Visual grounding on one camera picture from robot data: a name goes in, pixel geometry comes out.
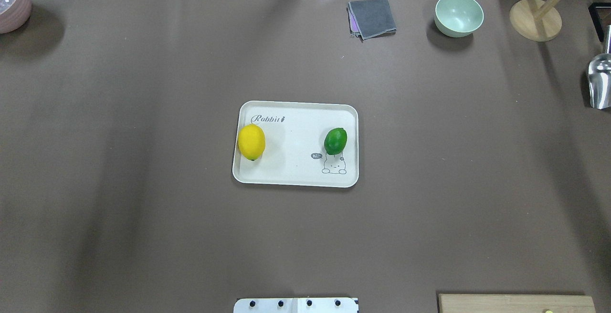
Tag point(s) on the grey folded cloth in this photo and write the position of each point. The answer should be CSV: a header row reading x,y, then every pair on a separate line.
x,y
370,18

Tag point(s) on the metal scoop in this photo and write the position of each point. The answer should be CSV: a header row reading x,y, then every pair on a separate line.
x,y
599,75

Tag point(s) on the wooden cutting board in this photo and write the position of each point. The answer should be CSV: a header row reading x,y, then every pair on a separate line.
x,y
491,303

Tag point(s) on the pink bowl with ice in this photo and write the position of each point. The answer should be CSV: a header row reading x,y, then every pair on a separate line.
x,y
14,14

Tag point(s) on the mint green bowl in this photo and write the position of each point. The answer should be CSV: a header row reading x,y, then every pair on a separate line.
x,y
458,18

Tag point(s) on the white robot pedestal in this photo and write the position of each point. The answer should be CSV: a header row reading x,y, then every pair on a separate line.
x,y
297,305

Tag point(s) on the yellow lemon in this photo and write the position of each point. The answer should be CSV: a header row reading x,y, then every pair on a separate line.
x,y
251,141

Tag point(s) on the green lime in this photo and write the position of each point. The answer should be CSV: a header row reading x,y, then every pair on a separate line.
x,y
335,141

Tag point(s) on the cream rabbit tray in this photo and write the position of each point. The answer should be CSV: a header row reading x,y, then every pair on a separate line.
x,y
295,153

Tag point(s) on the wooden mug tree stand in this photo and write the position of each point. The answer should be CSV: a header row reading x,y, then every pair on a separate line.
x,y
536,20

